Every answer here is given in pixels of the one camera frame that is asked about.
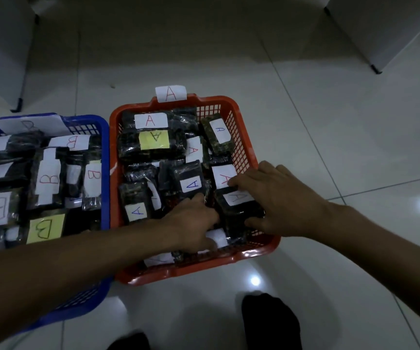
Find person's right hand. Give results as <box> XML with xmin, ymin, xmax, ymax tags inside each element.
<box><xmin>227</xmin><ymin>160</ymin><xmax>337</xmax><ymax>240</ymax></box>

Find person's left hand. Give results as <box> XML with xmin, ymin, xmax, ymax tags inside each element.
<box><xmin>160</xmin><ymin>192</ymin><xmax>221</xmax><ymax>254</ymax></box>

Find red plastic basket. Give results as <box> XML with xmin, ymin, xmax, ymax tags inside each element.
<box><xmin>109</xmin><ymin>93</ymin><xmax>282</xmax><ymax>287</ymax></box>

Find blue plastic basket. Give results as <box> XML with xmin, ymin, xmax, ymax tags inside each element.
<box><xmin>0</xmin><ymin>112</ymin><xmax>113</xmax><ymax>334</ymax></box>

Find person's left forearm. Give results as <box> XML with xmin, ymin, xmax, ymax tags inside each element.
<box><xmin>0</xmin><ymin>218</ymin><xmax>174</xmax><ymax>350</ymax></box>

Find person's right forearm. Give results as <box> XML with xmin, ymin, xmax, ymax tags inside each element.
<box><xmin>319</xmin><ymin>204</ymin><xmax>420</xmax><ymax>336</ymax></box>

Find person's black trouser leg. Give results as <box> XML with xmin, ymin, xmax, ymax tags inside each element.
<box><xmin>241</xmin><ymin>293</ymin><xmax>302</xmax><ymax>350</ymax></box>
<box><xmin>107</xmin><ymin>331</ymin><xmax>152</xmax><ymax>350</ymax></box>

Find small white paper tag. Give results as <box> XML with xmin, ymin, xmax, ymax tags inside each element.
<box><xmin>154</xmin><ymin>85</ymin><xmax>188</xmax><ymax>103</ymax></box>

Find large white paper tag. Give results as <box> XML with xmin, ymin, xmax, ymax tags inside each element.
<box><xmin>0</xmin><ymin>114</ymin><xmax>72</xmax><ymax>137</ymax></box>

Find white desk side panel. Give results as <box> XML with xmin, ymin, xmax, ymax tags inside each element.
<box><xmin>323</xmin><ymin>0</ymin><xmax>420</xmax><ymax>75</ymax></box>
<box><xmin>0</xmin><ymin>0</ymin><xmax>40</xmax><ymax>113</ymax></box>

